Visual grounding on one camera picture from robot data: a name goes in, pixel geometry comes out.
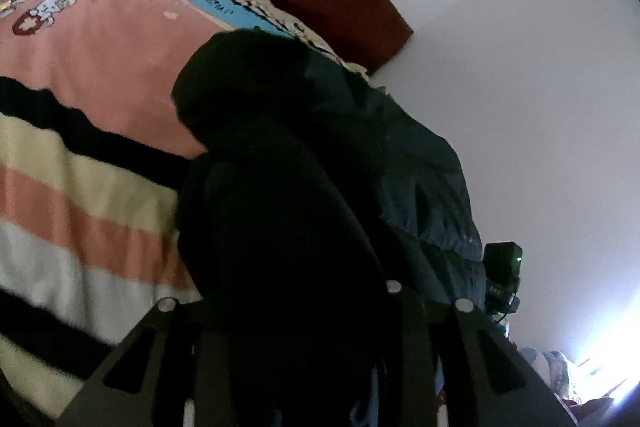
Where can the large black garment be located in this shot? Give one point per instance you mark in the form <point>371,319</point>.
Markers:
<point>317,224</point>

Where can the pink striped cartoon bed blanket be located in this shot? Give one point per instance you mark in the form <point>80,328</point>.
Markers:
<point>91,155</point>

